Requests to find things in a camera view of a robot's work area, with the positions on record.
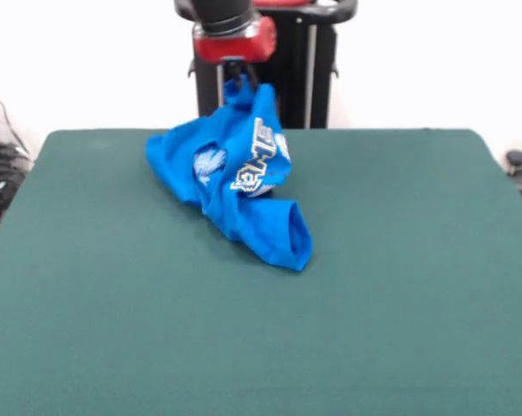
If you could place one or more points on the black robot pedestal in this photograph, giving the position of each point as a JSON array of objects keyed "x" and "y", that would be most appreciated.
[{"x": 304, "y": 78}]

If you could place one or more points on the dark green table cloth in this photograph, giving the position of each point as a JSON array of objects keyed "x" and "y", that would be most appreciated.
[{"x": 373, "y": 303}]

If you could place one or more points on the blue printed T-shirt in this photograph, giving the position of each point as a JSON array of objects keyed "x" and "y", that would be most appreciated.
[{"x": 252, "y": 195}]

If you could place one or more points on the black office chair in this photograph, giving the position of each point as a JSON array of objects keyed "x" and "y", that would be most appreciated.
[{"x": 517, "y": 158}]

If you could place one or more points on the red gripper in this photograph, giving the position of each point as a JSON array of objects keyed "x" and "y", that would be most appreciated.
[{"x": 235, "y": 45}]

